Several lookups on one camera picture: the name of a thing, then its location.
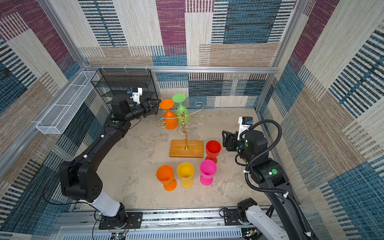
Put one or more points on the green wine glass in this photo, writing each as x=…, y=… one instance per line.
x=180, y=98

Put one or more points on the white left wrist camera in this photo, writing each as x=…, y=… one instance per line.
x=135, y=94

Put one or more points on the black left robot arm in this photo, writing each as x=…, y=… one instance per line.
x=79, y=178

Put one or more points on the yellow wine glass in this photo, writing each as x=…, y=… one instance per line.
x=186, y=172

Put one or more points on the pink wine glass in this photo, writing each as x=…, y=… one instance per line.
x=208, y=170

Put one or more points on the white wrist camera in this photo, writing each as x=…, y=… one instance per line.
x=244, y=124
x=135, y=94

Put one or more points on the wooden rack base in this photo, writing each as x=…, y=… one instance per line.
x=186, y=149

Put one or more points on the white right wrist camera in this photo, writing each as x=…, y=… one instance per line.
x=244, y=124

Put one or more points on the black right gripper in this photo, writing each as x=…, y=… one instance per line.
x=229, y=141

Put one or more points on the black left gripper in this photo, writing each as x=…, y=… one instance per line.
x=147, y=105

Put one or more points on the orange wine glass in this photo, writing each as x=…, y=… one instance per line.
x=165, y=174
x=170, y=120

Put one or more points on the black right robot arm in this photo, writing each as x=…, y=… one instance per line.
x=265, y=175

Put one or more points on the red wine glass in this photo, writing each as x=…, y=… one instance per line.
x=213, y=149

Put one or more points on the white slotted cable duct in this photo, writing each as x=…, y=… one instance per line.
x=199, y=234

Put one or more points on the white wire mesh basket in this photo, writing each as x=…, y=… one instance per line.
x=59, y=116

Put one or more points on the gold wire glass rack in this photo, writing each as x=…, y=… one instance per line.
x=183, y=129

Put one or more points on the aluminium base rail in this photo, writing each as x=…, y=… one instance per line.
x=157, y=220

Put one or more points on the black wire mesh shelf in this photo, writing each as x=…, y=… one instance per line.
x=112, y=82

